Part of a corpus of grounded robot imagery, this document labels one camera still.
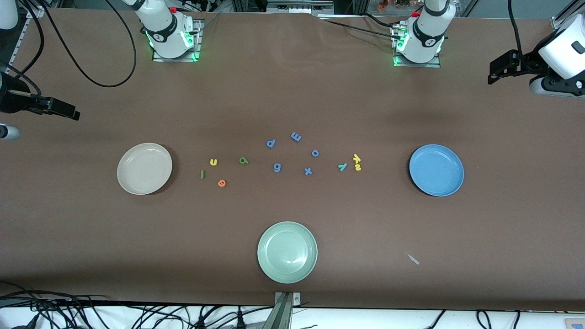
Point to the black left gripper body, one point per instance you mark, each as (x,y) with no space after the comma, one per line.
(526,62)

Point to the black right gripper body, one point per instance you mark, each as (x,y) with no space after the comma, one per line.
(13,97)

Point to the green foam letter a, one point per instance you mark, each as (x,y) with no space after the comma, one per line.
(242,162)

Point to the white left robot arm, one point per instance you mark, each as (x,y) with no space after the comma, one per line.
(427,32)

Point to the beige brown plate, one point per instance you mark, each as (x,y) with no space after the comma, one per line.
(144,169)

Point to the blue plate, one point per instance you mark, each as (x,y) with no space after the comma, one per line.
(436,170)

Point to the orange flower bunch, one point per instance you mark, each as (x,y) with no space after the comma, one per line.
(383,4)

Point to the small white paper scrap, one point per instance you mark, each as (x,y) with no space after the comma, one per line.
(413,259)

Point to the brown table cover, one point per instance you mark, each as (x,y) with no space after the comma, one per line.
(292,91)

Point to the blue foam letter p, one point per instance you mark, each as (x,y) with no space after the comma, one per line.
(274,142)

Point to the blue foam letter m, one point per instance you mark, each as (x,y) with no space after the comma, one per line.
(296,137)

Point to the pale green plate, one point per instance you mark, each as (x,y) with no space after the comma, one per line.
(287,252)

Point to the small beige box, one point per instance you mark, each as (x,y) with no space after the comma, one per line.
(575,324)

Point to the black power plug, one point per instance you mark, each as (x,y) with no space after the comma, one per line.
(241,322)

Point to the aluminium frame rail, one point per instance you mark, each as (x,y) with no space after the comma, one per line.
(18,45)
(566,13)

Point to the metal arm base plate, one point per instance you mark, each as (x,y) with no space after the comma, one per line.
(176,59)
(416,65)

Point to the grey metal frame beam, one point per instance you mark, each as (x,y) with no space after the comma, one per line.
(297,7)

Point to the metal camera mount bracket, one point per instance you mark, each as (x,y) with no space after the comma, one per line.
(283,315)

